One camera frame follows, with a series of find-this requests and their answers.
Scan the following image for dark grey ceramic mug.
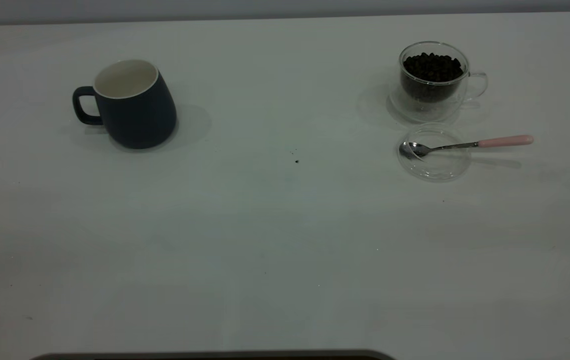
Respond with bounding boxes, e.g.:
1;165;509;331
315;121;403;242
72;59;177;150

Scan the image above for metal spoon with pink handle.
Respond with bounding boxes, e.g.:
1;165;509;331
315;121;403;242
400;134;534;162

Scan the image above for clear glass round lid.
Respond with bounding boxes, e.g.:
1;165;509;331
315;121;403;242
397;123;472;182

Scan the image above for dark coffee beans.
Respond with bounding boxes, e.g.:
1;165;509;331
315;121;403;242
402;52;464;103

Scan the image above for clear glass handled cup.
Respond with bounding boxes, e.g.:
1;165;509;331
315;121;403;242
390;41;489;123

